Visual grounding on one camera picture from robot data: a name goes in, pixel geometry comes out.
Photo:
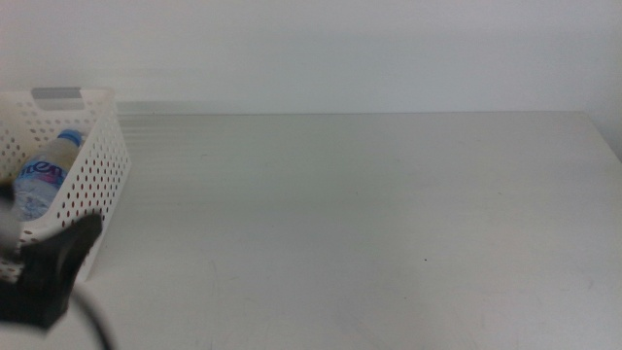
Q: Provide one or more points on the clear water bottle blue cap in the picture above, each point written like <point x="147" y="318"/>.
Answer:
<point x="41" y="180"/>

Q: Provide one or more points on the white perforated plastic basket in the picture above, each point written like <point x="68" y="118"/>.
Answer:
<point x="97" y="170"/>

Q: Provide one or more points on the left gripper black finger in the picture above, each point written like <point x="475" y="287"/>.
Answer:
<point x="63" y="253"/>

